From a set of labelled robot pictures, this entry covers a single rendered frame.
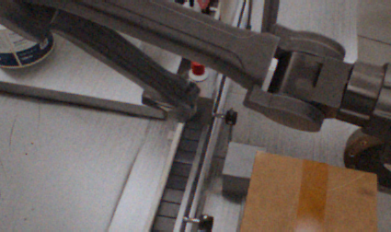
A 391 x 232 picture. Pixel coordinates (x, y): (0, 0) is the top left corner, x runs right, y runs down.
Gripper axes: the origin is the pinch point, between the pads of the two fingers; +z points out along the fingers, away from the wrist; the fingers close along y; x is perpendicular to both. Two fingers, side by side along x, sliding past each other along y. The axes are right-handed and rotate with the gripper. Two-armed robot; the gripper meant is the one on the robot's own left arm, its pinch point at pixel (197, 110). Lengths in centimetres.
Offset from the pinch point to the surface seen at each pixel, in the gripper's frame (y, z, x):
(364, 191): -39, -32, 11
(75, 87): 37.6, 8.2, -1.0
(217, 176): -8.3, 0.3, 16.7
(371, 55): -84, 160, -57
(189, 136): 1.2, 1.2, 7.4
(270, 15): -15.5, 12.8, -32.1
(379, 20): -92, 184, -88
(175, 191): 0.8, -9.2, 21.0
